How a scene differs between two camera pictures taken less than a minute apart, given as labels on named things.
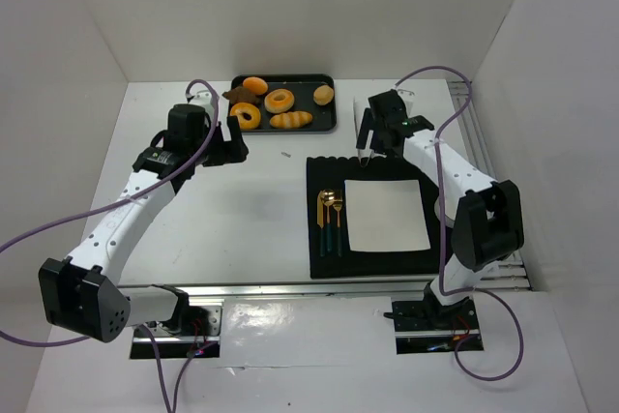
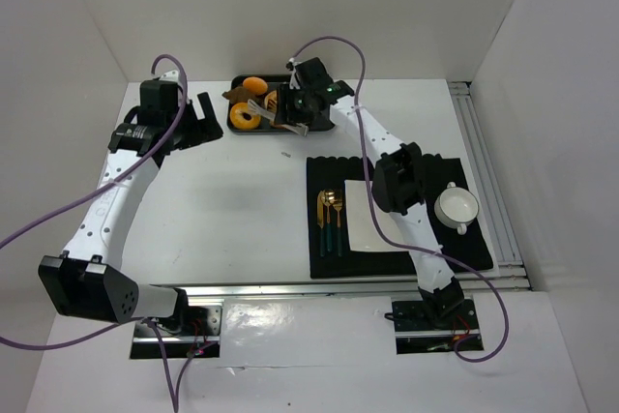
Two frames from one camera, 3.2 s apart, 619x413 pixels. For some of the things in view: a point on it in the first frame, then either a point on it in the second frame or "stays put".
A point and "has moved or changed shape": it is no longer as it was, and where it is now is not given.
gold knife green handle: (320, 220) stays put
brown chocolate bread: (241, 95) stays put
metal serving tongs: (364, 157) has moved or changed shape
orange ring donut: (238, 109) stays put
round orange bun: (256, 84) stays put
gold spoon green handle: (328, 196) stays put
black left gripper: (224, 152) -> (201, 121)
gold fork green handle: (338, 204) stays put
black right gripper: (375, 137) -> (288, 110)
